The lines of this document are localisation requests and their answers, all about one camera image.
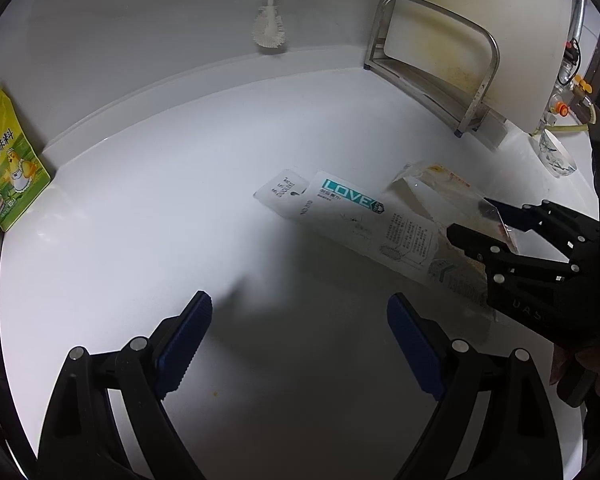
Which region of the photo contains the yellow-green seasoning packet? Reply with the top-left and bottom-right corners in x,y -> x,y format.
0,86 -> 52,232

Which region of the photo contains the metal rack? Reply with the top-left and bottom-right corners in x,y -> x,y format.
364,0 -> 501,138

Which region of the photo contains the white dish brush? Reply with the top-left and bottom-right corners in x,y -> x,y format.
251,0 -> 287,50

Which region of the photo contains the metal pipe with valves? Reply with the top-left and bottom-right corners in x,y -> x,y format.
545,0 -> 593,126

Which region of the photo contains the white packet with teal label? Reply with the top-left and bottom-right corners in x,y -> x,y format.
253,167 -> 498,322

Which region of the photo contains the white cutting board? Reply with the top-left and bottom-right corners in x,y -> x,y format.
384,0 -> 578,133

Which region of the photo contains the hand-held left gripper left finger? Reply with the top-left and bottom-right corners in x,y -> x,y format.
36,291 -> 213,480

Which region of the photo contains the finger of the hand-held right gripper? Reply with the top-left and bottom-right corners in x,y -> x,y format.
482,197 -> 600,261
446,224 -> 580,292

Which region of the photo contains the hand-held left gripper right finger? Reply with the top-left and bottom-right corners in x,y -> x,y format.
386,294 -> 587,480

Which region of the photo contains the clear printed plastic packet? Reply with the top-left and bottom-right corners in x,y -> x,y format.
390,160 -> 523,261

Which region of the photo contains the yellow hose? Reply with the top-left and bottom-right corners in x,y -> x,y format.
530,107 -> 600,137

